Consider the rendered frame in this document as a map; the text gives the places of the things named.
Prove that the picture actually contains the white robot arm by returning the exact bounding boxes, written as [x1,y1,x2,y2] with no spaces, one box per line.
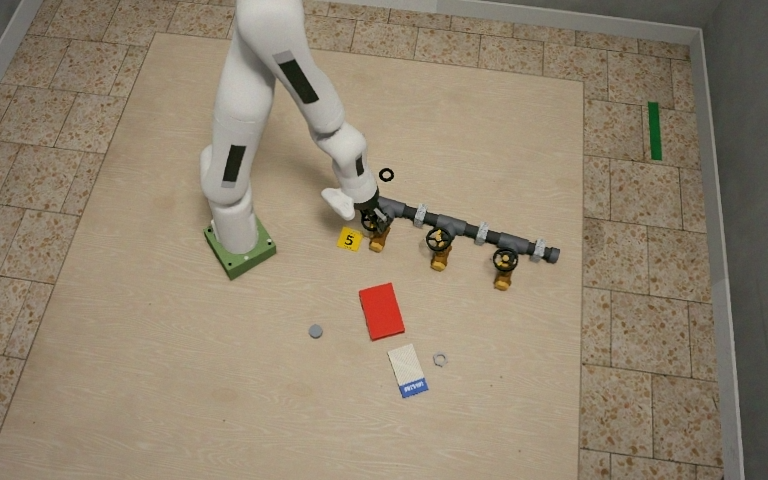
[200,0,377,254]

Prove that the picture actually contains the red flat rectangular block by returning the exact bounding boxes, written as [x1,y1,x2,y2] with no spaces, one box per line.
[359,283,405,341]

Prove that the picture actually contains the small grey hex nut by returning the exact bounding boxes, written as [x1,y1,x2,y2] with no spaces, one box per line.
[433,351,448,367]

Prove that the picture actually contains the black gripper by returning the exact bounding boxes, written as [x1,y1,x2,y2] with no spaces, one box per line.
[353,185,391,234]

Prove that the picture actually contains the black rubber ring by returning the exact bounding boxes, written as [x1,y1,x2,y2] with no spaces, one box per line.
[379,168,394,182]

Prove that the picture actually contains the grey pipe manifold with three valves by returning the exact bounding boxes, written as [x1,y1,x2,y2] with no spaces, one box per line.
[361,196,560,290]

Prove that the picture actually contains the grey round disc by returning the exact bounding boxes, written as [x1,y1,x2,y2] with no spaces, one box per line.
[309,324,323,339]

